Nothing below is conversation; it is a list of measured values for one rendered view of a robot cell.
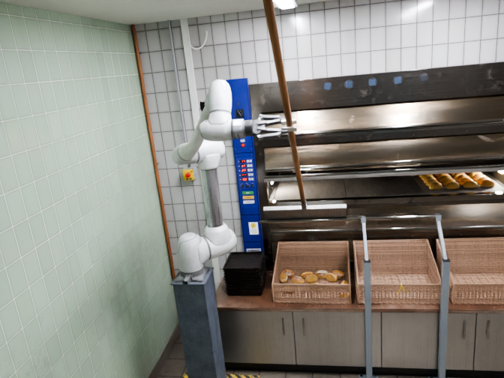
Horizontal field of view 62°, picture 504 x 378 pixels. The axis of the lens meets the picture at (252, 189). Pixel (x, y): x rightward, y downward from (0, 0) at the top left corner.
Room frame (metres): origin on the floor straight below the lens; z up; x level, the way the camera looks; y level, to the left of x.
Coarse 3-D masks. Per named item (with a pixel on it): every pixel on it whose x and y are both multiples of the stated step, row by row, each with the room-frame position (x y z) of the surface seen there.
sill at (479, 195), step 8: (480, 192) 2.92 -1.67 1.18; (488, 192) 2.90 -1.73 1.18; (496, 192) 2.89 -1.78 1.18; (272, 200) 3.21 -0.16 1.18; (280, 200) 3.19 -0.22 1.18; (288, 200) 3.17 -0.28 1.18; (296, 200) 3.15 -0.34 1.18; (312, 200) 3.11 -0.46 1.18; (320, 200) 3.09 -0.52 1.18; (328, 200) 3.08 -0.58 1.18; (336, 200) 3.06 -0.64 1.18; (344, 200) 3.05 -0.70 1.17; (352, 200) 3.04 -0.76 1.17; (360, 200) 3.03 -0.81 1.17; (368, 200) 3.02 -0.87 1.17; (376, 200) 3.01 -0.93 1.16; (384, 200) 3.00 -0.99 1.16; (392, 200) 2.99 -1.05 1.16; (400, 200) 2.98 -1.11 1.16; (408, 200) 2.97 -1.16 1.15; (416, 200) 2.95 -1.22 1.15; (424, 200) 2.94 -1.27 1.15; (432, 200) 2.93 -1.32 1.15; (440, 200) 2.92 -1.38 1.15; (448, 200) 2.91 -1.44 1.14; (456, 200) 2.90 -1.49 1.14
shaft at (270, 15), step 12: (264, 0) 1.36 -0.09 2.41; (276, 24) 1.44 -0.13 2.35; (276, 36) 1.47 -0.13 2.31; (276, 48) 1.51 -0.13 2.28; (276, 60) 1.55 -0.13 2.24; (288, 96) 1.73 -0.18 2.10; (288, 108) 1.78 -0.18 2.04; (288, 120) 1.84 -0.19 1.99; (300, 180) 2.30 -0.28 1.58; (300, 192) 2.43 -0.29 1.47
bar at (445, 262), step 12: (372, 216) 2.67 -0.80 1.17; (384, 216) 2.65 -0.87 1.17; (396, 216) 2.63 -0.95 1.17; (408, 216) 2.61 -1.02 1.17; (420, 216) 2.60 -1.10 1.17; (432, 216) 2.58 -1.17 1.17; (444, 252) 2.41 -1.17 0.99; (444, 264) 2.36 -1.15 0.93; (444, 276) 2.36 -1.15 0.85; (444, 288) 2.35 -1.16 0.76; (444, 300) 2.35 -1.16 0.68; (444, 312) 2.35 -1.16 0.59; (444, 324) 2.35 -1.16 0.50; (444, 336) 2.35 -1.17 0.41; (444, 348) 2.35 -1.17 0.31; (444, 360) 2.35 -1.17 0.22; (444, 372) 2.35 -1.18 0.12
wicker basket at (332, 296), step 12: (288, 252) 3.09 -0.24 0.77; (300, 252) 3.07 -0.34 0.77; (312, 252) 3.05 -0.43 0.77; (324, 252) 3.03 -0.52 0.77; (336, 252) 3.01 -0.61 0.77; (348, 252) 2.89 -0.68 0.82; (276, 264) 2.88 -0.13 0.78; (288, 264) 3.07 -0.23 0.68; (300, 264) 3.05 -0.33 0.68; (312, 264) 3.03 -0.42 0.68; (324, 264) 3.00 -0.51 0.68; (336, 264) 2.98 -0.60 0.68; (348, 264) 2.76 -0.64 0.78; (276, 276) 2.85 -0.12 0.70; (300, 276) 3.02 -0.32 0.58; (348, 276) 2.81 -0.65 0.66; (276, 288) 2.67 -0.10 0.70; (288, 288) 2.65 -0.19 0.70; (300, 288) 2.64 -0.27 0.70; (324, 288) 2.60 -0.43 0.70; (336, 288) 2.58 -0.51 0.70; (348, 288) 2.57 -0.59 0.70; (276, 300) 2.67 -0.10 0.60; (288, 300) 2.67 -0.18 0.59; (300, 300) 2.64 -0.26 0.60; (312, 300) 2.62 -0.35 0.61; (324, 300) 2.63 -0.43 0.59; (336, 300) 2.59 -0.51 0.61; (348, 300) 2.60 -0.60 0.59
